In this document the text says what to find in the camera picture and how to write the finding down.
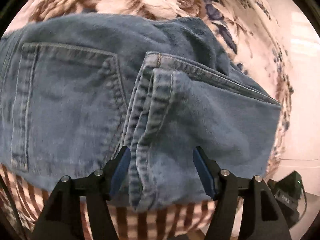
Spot light blue denim jeans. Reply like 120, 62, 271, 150
1, 13, 281, 212

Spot floral fleece bed blanket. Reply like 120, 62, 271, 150
1, 0, 293, 239

